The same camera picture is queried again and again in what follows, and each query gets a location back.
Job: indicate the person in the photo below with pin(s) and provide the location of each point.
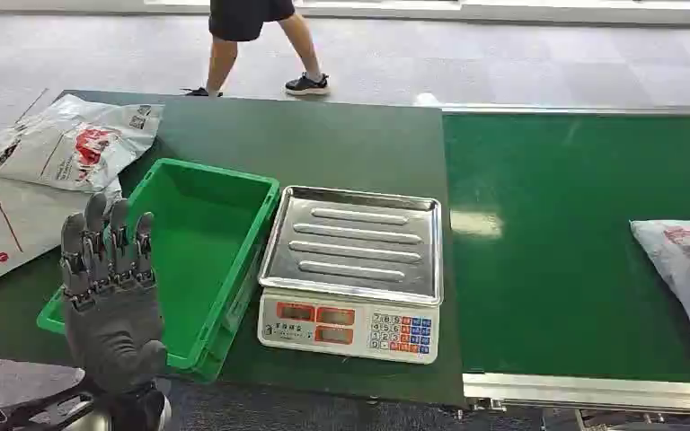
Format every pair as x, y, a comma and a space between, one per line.
259, 41

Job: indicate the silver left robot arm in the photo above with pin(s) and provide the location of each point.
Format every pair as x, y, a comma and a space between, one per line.
107, 410

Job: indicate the grey parcel bag red print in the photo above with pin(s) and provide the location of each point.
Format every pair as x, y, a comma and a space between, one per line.
687, 273
71, 146
8, 229

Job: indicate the green conveyor belt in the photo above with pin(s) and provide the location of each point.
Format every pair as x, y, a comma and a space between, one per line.
583, 244

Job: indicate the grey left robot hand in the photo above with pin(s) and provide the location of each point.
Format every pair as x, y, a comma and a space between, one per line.
113, 321

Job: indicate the green plastic crate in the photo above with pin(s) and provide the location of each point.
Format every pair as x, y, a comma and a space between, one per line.
202, 238

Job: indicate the white electronic weighing scale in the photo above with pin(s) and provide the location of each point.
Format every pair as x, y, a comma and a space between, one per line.
354, 273

